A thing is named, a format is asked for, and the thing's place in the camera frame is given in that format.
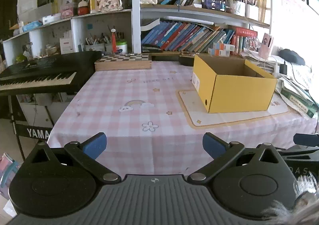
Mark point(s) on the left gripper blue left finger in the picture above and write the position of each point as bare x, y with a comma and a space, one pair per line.
86, 153

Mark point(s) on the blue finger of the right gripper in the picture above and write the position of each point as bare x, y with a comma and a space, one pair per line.
309, 140

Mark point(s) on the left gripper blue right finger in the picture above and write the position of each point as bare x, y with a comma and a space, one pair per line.
224, 155

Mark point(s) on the green thick book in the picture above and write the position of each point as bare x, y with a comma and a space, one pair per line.
304, 106

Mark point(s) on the pile of papers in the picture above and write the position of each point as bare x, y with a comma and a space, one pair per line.
288, 75

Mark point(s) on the yellow cardboard box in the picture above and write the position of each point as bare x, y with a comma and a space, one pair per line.
232, 84

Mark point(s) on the pink checkered tablecloth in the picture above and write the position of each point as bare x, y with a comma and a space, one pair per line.
154, 121

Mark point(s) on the black electronic keyboard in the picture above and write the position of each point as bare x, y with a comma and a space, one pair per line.
58, 73

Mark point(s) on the dark brown wooden case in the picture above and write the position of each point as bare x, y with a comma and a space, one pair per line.
186, 60

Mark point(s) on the wooden chess board box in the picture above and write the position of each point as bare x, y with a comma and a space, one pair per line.
124, 62

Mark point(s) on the white green lidded tub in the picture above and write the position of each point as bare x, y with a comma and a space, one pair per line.
121, 47

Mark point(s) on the row of leaning books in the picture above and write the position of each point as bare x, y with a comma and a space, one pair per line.
181, 36

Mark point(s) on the white bookshelf unit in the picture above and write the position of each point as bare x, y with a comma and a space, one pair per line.
137, 7

